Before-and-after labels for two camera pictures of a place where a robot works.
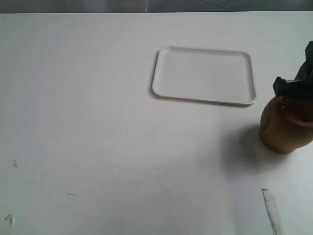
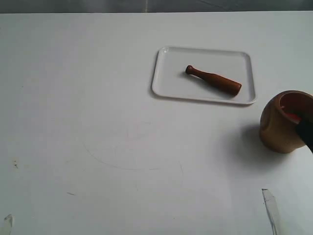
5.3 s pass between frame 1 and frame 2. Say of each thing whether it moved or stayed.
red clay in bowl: stayed
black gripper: moved
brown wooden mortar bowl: stayed
